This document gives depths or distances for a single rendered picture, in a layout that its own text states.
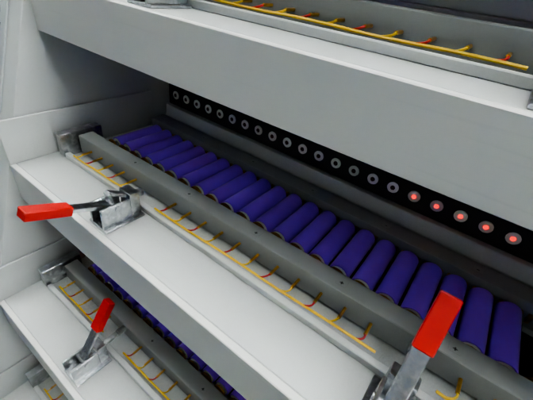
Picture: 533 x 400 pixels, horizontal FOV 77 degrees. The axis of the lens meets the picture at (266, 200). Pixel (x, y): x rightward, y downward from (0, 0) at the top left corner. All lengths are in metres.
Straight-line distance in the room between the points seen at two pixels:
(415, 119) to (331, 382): 0.17
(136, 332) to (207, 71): 0.31
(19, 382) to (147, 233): 0.41
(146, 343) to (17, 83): 0.31
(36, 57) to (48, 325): 0.31
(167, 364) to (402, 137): 0.34
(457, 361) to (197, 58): 0.26
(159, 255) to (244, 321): 0.10
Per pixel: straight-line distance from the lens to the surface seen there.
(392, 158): 0.18
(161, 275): 0.29
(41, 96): 0.46
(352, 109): 0.18
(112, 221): 0.33
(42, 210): 0.30
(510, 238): 0.34
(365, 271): 0.29
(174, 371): 0.41
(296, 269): 0.27
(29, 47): 0.44
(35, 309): 0.53
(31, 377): 0.66
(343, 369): 0.25
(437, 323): 0.21
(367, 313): 0.26
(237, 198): 0.33
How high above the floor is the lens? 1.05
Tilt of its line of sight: 18 degrees down
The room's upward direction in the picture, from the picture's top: 19 degrees clockwise
